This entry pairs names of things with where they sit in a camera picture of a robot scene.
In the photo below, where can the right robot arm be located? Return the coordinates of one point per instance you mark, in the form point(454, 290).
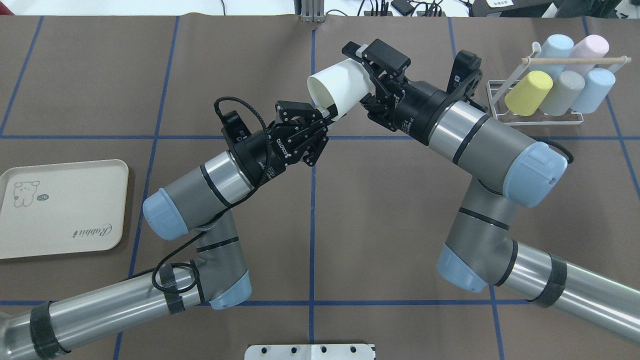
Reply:
point(508, 170)

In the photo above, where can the yellow plastic cup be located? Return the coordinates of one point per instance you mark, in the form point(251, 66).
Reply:
point(525, 98)

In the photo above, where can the pink plastic cup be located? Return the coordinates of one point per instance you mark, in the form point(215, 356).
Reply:
point(593, 46)

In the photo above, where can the pale green plastic cup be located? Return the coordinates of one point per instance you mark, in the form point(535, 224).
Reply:
point(343, 84)

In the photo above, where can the aluminium frame post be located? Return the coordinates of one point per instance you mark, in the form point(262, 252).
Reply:
point(310, 11)

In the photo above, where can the grey plastic cup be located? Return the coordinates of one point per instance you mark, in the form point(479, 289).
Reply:
point(566, 88)

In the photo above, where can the light blue cup on rack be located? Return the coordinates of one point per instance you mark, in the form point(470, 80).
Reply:
point(598, 83)

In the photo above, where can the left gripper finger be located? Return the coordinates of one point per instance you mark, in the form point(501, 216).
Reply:
point(329, 114)

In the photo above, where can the cream plastic tray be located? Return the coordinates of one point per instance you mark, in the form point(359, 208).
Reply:
point(63, 208)

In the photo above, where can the white wire cup rack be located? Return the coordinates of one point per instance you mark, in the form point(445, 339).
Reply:
point(497, 89)

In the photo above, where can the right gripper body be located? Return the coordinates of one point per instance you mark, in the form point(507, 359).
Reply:
point(419, 109)

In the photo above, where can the blue plastic cup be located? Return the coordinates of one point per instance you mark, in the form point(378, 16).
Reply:
point(556, 46)

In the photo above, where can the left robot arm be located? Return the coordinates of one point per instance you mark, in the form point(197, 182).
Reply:
point(200, 201)

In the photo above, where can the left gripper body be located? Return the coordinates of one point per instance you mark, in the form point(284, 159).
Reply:
point(261, 155)

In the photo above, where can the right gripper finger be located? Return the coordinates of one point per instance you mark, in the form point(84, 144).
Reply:
point(355, 52)

